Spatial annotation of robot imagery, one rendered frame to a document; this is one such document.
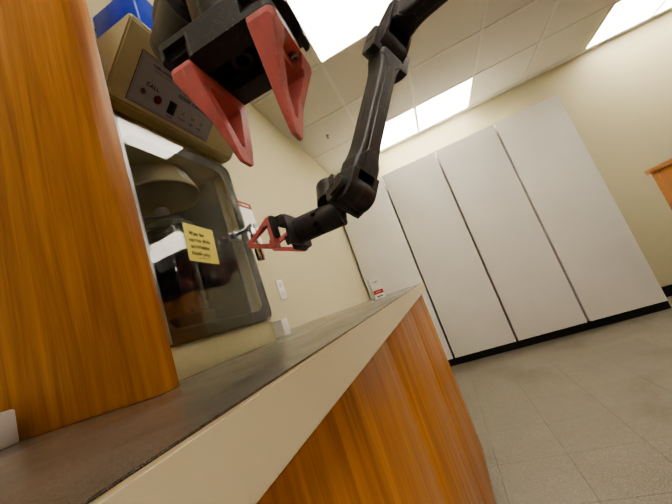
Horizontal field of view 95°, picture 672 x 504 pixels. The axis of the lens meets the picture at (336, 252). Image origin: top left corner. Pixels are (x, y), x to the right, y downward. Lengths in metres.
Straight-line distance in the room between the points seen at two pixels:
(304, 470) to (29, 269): 0.45
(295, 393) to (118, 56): 0.60
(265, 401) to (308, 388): 0.05
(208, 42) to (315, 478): 0.31
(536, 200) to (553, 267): 0.67
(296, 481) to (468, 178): 3.46
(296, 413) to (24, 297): 0.45
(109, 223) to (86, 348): 0.15
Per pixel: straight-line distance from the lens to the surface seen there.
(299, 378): 0.21
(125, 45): 0.69
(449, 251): 3.45
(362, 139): 0.65
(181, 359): 0.55
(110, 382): 0.45
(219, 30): 0.27
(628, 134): 4.54
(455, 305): 3.47
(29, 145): 0.61
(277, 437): 0.18
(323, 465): 0.28
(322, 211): 0.63
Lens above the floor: 0.96
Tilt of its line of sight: 10 degrees up
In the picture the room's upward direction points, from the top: 20 degrees counter-clockwise
